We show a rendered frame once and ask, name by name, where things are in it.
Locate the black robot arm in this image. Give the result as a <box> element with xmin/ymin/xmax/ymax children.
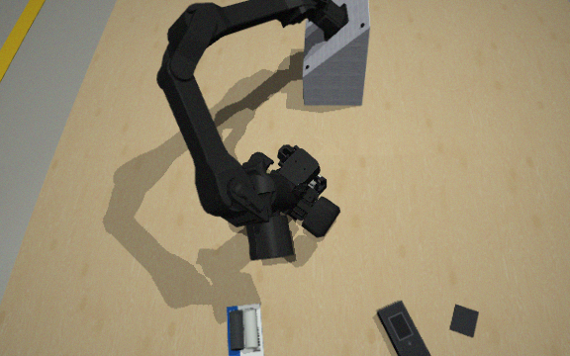
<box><xmin>156</xmin><ymin>0</ymin><xmax>349</xmax><ymax>261</ymax></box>

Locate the dark grey square tile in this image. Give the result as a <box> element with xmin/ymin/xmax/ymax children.
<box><xmin>449</xmin><ymin>305</ymin><xmax>479</xmax><ymax>338</ymax></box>

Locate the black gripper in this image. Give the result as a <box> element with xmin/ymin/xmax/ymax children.
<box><xmin>249</xmin><ymin>152</ymin><xmax>340</xmax><ymax>238</ymax></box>

